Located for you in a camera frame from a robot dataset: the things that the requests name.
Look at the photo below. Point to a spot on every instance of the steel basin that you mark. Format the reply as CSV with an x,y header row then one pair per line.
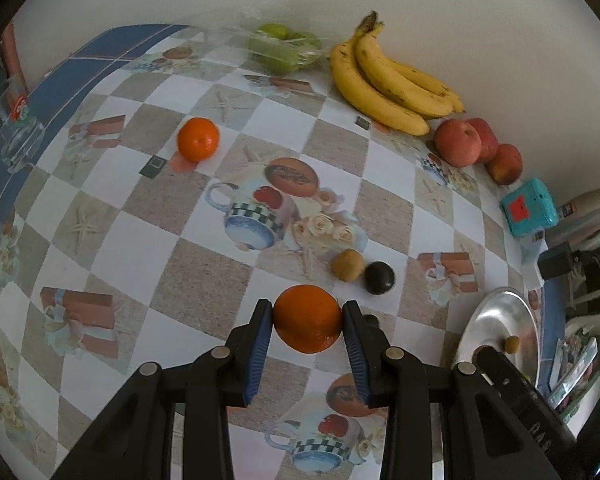
x,y
500,310

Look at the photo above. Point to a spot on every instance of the yellow banana bunch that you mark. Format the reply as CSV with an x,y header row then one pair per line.
x,y
380,95

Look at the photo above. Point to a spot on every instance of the brown kiwi fruit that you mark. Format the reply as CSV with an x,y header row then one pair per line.
x,y
511,344
347,265

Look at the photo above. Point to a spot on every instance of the pale red apple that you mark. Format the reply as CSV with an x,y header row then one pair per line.
x,y
457,141

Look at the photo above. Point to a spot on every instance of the red packet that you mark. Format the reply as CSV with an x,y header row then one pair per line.
x,y
12,60

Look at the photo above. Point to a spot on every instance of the black charger block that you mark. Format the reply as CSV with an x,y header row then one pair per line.
x,y
557,262

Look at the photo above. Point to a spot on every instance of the teal plastic box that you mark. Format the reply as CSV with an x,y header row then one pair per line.
x,y
527,207

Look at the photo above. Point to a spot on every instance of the dark round fruit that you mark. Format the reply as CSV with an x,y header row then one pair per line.
x,y
371,321
379,278

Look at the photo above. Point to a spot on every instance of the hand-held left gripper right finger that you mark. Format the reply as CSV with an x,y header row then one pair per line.
x,y
355,360

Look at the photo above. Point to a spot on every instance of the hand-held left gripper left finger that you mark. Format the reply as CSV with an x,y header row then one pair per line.
x,y
260,355

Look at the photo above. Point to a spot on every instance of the large orange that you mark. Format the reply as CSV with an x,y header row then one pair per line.
x,y
307,317

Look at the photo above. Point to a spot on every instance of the small orange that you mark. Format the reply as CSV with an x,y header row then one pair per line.
x,y
197,139

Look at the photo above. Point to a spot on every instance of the steel thermos jug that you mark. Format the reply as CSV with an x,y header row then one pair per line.
x,y
587,205

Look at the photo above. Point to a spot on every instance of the glass mug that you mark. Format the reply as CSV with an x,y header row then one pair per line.
x,y
22,145

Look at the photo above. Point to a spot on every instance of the green fruits in plastic bag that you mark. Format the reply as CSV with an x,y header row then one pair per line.
x,y
280,52

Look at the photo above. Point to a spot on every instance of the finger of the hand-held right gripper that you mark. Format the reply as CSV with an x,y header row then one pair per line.
x,y
500,372

